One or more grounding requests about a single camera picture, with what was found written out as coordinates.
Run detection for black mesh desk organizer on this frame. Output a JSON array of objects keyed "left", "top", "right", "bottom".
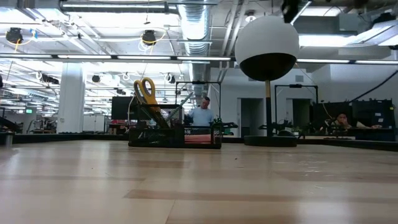
[{"left": 127, "top": 104, "right": 223, "bottom": 149}]

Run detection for black background rig frame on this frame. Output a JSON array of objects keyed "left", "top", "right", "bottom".
[
  {"left": 175, "top": 80, "right": 223, "bottom": 125},
  {"left": 274, "top": 83, "right": 319, "bottom": 136}
]

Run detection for long ceiling light strip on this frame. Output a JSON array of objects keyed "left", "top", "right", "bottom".
[
  {"left": 295, "top": 58, "right": 398, "bottom": 65},
  {"left": 0, "top": 53, "right": 233, "bottom": 62}
]

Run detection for yellow handled scissors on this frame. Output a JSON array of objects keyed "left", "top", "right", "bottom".
[{"left": 133, "top": 77, "right": 163, "bottom": 127}]

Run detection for black ceiling cable reel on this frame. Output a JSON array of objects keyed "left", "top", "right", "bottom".
[
  {"left": 5, "top": 27, "right": 24, "bottom": 44},
  {"left": 141, "top": 29, "right": 158, "bottom": 46}
]

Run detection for person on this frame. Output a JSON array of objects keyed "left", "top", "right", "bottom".
[
  {"left": 325, "top": 112, "right": 382, "bottom": 130},
  {"left": 186, "top": 96, "right": 215, "bottom": 127}
]

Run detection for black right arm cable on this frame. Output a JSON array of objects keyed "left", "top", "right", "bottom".
[{"left": 349, "top": 70, "right": 398, "bottom": 103}]

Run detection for black background cabinet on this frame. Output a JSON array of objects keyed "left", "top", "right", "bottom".
[
  {"left": 310, "top": 101, "right": 352, "bottom": 138},
  {"left": 351, "top": 99, "right": 396, "bottom": 141}
]

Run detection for white building pillar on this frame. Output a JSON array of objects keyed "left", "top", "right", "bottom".
[{"left": 57, "top": 62, "right": 85, "bottom": 134}]

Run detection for black background monitor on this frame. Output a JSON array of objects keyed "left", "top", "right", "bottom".
[{"left": 111, "top": 96, "right": 137, "bottom": 121}]

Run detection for pink sticky note pad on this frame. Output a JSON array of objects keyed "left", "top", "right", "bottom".
[{"left": 183, "top": 134, "right": 212, "bottom": 144}]

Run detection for white globe table lamp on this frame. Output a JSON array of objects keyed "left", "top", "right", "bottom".
[{"left": 234, "top": 15, "right": 300, "bottom": 147}]

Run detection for silver ventilation duct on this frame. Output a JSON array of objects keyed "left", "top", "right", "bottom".
[{"left": 178, "top": 0, "right": 213, "bottom": 100}]

